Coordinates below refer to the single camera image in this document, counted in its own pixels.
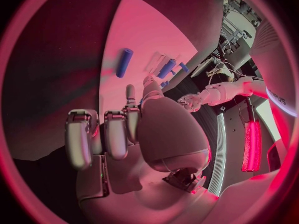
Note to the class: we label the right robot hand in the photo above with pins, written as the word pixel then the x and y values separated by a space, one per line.
pixel 168 123

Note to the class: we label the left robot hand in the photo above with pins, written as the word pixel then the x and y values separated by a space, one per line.
pixel 188 102

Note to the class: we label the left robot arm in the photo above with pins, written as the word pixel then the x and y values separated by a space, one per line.
pixel 231 91

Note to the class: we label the white task board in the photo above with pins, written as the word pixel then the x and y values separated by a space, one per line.
pixel 140 31

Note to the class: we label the small blue block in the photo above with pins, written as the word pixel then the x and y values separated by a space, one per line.
pixel 164 83

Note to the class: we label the small blue peg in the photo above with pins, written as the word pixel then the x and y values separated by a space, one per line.
pixel 184 66

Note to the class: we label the blue cylinder plug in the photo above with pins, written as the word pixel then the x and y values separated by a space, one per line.
pixel 166 68

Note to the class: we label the long blue cylinder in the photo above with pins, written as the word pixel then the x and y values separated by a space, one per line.
pixel 124 63

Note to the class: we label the glowing light bar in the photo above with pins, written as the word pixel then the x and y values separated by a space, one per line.
pixel 251 146

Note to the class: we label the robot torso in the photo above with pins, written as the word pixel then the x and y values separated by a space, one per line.
pixel 273 63

